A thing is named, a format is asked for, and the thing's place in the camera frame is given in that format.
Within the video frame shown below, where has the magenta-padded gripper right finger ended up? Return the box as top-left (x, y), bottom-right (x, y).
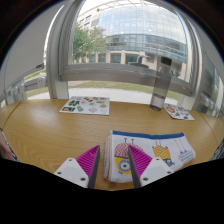
top-left (127, 144), bottom-right (175, 189)

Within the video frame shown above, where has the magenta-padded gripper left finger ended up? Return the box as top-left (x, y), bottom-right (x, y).
top-left (53, 144), bottom-right (101, 190)

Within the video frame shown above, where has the sticker sheet with red circle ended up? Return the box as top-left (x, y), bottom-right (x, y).
top-left (163, 102), bottom-right (196, 121)

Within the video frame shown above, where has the rectangular food sticker sheet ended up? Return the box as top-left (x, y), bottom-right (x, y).
top-left (59, 95), bottom-right (111, 116)

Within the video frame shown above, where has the person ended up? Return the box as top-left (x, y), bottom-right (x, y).
top-left (0, 131), bottom-right (16, 162)

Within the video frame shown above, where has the clear water bottle, black cap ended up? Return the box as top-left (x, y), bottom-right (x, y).
top-left (149, 56), bottom-right (173, 112)

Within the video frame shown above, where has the green tree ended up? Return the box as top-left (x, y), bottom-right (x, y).
top-left (72, 24), bottom-right (108, 64)

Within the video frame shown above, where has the glass-fronted building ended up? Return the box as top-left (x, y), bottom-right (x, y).
top-left (76, 0), bottom-right (189, 74)

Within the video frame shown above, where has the dark window handle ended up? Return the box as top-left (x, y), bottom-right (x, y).
top-left (128, 54), bottom-right (151, 70)

